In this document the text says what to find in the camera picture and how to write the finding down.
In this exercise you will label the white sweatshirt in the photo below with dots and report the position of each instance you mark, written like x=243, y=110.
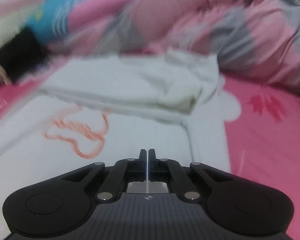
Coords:
x=115, y=80

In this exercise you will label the pink grey floral quilt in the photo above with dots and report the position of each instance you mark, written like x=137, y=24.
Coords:
x=252, y=37

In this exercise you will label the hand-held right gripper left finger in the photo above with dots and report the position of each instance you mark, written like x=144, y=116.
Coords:
x=142, y=155

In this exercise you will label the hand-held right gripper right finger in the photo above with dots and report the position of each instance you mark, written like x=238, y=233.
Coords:
x=152, y=156

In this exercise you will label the pink floral bed sheet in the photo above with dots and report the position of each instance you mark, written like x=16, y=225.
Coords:
x=265, y=142

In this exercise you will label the black garment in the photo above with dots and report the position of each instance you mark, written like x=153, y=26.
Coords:
x=20, y=52

